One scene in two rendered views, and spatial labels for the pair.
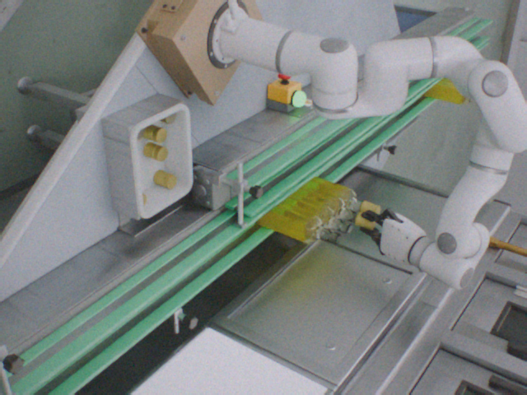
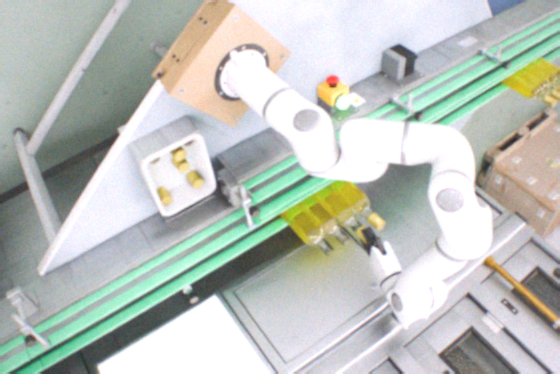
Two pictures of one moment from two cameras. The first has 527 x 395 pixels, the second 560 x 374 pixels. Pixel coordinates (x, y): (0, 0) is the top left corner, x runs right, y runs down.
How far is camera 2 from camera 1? 0.74 m
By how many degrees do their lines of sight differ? 27
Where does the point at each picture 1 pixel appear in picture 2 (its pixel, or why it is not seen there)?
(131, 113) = (150, 141)
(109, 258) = (140, 240)
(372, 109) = (348, 175)
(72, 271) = (114, 246)
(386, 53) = (355, 137)
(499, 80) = (454, 198)
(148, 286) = (157, 273)
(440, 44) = (411, 139)
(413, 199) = not seen: hidden behind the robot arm
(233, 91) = not seen: hidden behind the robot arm
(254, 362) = (232, 338)
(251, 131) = not seen: hidden behind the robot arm
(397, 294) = (373, 303)
